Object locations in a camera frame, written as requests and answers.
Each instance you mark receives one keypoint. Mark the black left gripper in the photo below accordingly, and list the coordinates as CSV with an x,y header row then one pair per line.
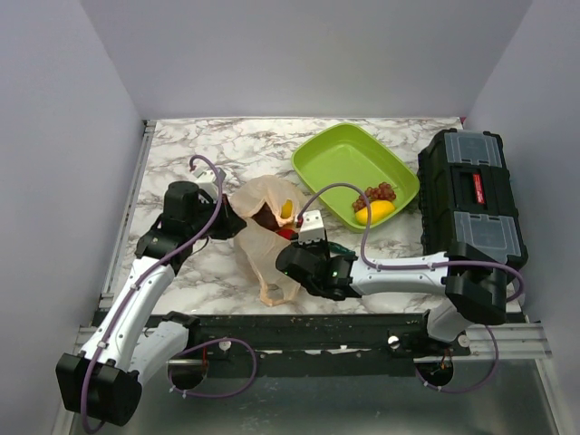
x,y
232,224

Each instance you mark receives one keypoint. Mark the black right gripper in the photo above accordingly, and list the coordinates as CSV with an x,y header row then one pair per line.
x,y
322,244

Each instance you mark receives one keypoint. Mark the translucent orange plastic bag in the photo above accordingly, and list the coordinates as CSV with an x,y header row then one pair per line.
x,y
259,247

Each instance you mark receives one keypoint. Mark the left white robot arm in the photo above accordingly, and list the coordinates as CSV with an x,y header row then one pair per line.
x,y
105,379

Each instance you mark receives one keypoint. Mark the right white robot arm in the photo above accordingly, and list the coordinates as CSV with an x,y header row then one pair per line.
x,y
472,291

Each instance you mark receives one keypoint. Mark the dark red fake fruit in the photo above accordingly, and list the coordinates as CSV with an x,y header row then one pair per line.
x,y
265,218

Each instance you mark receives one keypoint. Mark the red fake fruit in bag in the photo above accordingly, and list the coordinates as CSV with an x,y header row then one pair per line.
x,y
286,233

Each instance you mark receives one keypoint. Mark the yellow fake fruit in bag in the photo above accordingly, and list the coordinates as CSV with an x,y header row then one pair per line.
x,y
287,209

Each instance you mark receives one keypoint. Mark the yellow fake mango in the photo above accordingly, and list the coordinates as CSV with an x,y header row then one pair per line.
x,y
378,210

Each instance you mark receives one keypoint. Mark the red fake grapes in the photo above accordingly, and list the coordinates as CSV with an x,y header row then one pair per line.
x,y
384,191

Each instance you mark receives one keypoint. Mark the black plastic toolbox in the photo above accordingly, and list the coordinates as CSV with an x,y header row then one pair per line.
x,y
466,197

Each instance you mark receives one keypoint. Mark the green handled screwdriver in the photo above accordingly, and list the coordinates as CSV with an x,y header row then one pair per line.
x,y
339,249

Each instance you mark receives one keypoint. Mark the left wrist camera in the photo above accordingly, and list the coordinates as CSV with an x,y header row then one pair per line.
x,y
207,179

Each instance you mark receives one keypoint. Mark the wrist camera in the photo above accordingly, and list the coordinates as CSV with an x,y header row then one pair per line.
x,y
207,179
310,228

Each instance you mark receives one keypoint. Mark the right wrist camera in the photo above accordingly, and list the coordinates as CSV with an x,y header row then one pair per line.
x,y
310,228

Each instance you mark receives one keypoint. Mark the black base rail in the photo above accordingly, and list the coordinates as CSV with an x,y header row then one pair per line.
x,y
317,345

